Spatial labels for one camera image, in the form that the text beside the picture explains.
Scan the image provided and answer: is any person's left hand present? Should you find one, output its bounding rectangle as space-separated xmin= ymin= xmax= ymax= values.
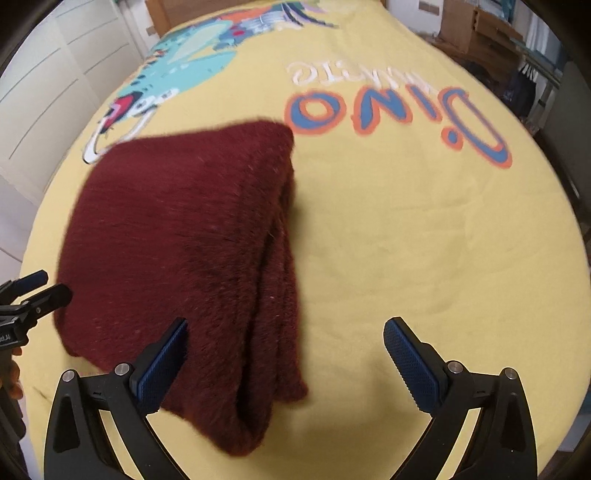
xmin=1 ymin=347 xmax=24 ymax=400

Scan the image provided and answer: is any wooden drawer unit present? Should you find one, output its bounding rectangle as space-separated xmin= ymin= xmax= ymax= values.
xmin=439 ymin=0 xmax=523 ymax=64

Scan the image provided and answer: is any dark red knitted sweater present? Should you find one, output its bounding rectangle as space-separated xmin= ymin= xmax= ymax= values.
xmin=54 ymin=120 xmax=308 ymax=456

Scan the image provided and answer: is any yellow dinosaur print bedspread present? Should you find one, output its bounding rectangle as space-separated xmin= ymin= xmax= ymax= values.
xmin=22 ymin=1 xmax=590 ymax=479

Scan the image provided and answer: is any white wardrobe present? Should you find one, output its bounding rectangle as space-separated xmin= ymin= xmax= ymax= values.
xmin=0 ymin=0 xmax=158 ymax=269

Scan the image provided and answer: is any wooden headboard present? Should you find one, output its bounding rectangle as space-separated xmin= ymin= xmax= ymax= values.
xmin=144 ymin=0 xmax=271 ymax=37

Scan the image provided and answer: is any dark hanging bag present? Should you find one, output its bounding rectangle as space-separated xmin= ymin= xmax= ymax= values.
xmin=501 ymin=63 xmax=536 ymax=119

